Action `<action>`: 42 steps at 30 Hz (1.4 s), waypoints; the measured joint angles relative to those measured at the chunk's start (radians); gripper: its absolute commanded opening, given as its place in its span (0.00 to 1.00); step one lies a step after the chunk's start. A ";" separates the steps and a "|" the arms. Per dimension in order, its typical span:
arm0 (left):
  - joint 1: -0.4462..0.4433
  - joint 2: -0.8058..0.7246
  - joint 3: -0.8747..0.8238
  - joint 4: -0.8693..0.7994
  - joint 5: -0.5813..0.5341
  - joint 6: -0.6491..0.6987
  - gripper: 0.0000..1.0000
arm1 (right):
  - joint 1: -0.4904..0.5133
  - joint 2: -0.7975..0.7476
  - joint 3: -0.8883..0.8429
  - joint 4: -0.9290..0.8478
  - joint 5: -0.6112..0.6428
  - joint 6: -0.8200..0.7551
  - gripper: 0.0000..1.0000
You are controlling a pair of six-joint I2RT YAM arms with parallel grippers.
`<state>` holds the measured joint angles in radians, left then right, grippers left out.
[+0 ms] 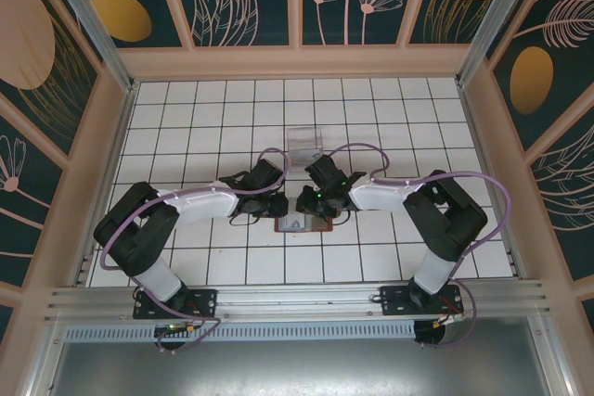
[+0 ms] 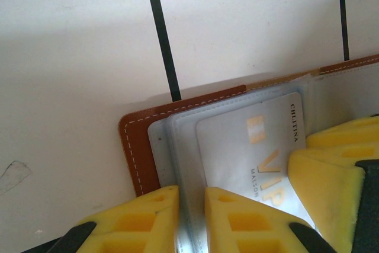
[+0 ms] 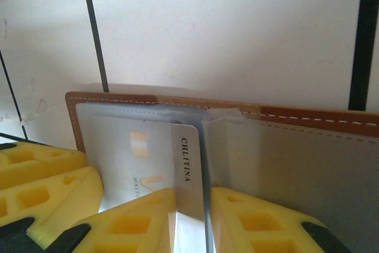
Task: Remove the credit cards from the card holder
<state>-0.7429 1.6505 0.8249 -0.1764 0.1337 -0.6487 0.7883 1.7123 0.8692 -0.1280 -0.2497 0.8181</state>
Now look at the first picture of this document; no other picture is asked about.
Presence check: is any brown leather card holder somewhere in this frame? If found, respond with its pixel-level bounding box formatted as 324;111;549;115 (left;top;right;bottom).
273;213;335;235

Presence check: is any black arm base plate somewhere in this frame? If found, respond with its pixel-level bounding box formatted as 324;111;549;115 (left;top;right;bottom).
133;288;218;321
379;285;465;317

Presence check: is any grey metal panel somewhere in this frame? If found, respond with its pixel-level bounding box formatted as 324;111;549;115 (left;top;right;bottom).
44;339;556;396

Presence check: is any clear acrylic box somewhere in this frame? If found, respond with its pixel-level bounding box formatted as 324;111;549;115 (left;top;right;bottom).
285;127;325;170

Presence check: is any aluminium frame post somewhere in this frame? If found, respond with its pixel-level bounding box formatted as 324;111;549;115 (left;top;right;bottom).
38;0;140;94
457;0;542;86

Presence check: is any slotted grey cable duct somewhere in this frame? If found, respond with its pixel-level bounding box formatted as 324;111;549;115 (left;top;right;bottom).
64;321;417;342

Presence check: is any aluminium mounting rail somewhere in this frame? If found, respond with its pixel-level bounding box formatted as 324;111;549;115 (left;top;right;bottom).
45;278;554;323

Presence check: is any aluminium side rail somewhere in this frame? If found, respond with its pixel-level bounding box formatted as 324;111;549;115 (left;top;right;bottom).
69;83;140;288
458;82;525;280

